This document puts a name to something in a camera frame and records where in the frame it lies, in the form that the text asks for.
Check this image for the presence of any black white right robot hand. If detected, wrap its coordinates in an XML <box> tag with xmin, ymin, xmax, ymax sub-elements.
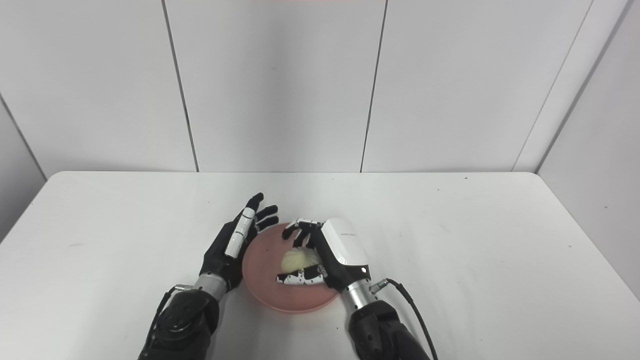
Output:
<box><xmin>276</xmin><ymin>217</ymin><xmax>372</xmax><ymax>293</ymax></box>

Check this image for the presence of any cream steamed bun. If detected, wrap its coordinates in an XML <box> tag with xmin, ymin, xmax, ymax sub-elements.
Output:
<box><xmin>280</xmin><ymin>247</ymin><xmax>321</xmax><ymax>275</ymax></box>

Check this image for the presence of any pink round plate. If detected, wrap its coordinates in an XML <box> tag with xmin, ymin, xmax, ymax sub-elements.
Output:
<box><xmin>242</xmin><ymin>222</ymin><xmax>341</xmax><ymax>314</ymax></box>

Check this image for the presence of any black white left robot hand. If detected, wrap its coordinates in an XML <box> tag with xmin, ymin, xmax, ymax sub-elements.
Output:
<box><xmin>199</xmin><ymin>192</ymin><xmax>279</xmax><ymax>293</ymax></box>

